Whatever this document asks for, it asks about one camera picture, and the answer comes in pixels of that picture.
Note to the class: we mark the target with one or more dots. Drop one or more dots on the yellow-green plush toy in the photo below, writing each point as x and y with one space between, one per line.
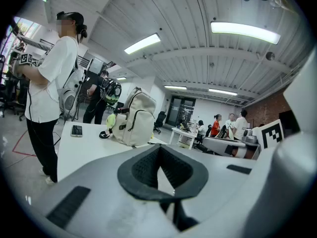
111 121

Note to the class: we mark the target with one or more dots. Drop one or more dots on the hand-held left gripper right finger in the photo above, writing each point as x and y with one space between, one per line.
218 182

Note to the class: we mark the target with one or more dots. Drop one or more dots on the white cluttered desk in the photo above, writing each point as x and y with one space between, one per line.
183 133

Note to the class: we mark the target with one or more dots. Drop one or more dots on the black office chair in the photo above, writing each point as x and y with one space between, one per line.
160 120

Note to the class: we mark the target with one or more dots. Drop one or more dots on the black glass door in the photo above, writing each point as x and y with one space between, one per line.
179 110

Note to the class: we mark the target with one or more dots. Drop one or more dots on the black staircase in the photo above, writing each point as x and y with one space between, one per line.
84 62

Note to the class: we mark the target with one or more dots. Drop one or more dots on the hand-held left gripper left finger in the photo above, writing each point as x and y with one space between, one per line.
106 202

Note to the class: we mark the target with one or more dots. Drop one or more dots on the long ceiling light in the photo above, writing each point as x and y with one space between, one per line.
121 78
175 87
223 91
142 43
245 31

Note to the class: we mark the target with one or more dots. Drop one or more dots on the black smartphone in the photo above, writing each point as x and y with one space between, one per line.
76 131

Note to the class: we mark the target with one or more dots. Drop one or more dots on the beige backpack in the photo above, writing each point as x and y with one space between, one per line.
143 123

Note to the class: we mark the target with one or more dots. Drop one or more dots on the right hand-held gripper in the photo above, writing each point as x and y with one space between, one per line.
271 134

